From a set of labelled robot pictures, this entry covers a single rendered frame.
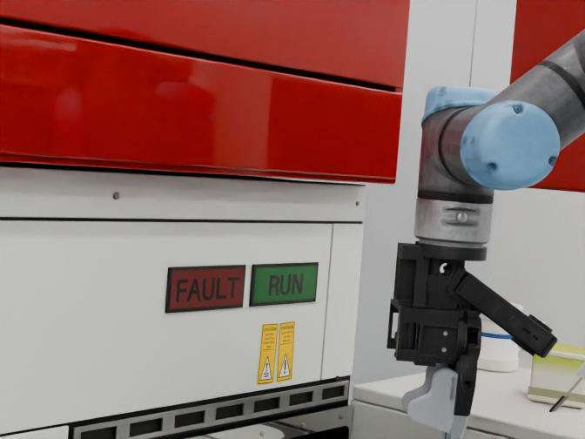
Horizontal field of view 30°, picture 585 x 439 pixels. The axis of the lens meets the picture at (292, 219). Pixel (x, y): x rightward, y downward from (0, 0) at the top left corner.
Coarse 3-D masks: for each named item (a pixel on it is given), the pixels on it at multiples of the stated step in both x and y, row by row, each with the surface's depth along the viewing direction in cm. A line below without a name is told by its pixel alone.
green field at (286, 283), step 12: (264, 276) 124; (276, 276) 126; (288, 276) 127; (300, 276) 129; (312, 276) 131; (264, 288) 124; (276, 288) 126; (288, 288) 128; (300, 288) 129; (312, 288) 131; (264, 300) 124; (276, 300) 126; (288, 300) 128
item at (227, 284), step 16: (176, 272) 113; (192, 272) 115; (208, 272) 117; (224, 272) 119; (240, 272) 121; (176, 288) 114; (192, 288) 115; (208, 288) 117; (224, 288) 119; (240, 288) 121; (176, 304) 114; (192, 304) 116; (208, 304) 117; (224, 304) 119
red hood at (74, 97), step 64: (0, 0) 89; (64, 0) 94; (128, 0) 99; (192, 0) 105; (256, 0) 112; (320, 0) 120; (384, 0) 129; (0, 64) 89; (64, 64) 94; (128, 64) 100; (192, 64) 106; (256, 64) 116; (320, 64) 121; (384, 64) 130; (0, 128) 90; (64, 128) 95; (128, 128) 100; (192, 128) 107; (256, 128) 114; (320, 128) 122; (384, 128) 131
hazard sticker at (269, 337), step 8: (264, 328) 125; (272, 328) 126; (264, 336) 125; (272, 336) 127; (264, 344) 126; (272, 344) 127; (264, 352) 126; (272, 352) 127; (264, 360) 126; (272, 360) 127; (264, 368) 126; (272, 368) 127; (264, 376) 126; (272, 376) 127
